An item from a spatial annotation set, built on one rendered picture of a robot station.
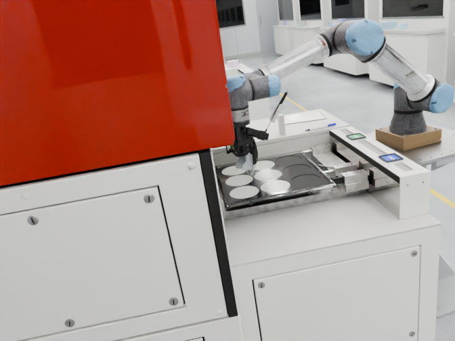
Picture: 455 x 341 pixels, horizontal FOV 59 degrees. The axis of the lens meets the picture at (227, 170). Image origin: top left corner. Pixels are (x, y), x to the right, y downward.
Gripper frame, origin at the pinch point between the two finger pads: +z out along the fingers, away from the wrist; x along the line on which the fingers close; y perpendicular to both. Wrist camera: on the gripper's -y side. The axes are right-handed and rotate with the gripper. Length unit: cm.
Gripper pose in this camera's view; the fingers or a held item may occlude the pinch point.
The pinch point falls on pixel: (250, 171)
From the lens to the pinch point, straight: 149.9
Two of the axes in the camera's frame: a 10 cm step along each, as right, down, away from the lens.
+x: 6.3, 1.9, -7.6
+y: -7.7, 3.3, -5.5
